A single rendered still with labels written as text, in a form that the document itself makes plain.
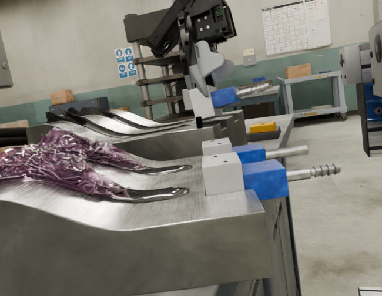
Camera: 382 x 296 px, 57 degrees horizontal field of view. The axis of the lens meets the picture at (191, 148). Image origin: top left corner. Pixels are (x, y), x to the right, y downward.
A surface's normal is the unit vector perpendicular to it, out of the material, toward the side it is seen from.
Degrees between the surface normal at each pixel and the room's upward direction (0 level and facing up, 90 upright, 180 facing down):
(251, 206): 0
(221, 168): 90
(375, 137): 90
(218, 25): 82
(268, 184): 90
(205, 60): 72
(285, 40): 90
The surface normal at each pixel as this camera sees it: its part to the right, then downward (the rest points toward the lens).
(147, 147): -0.33, 0.21
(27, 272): -0.04, 0.17
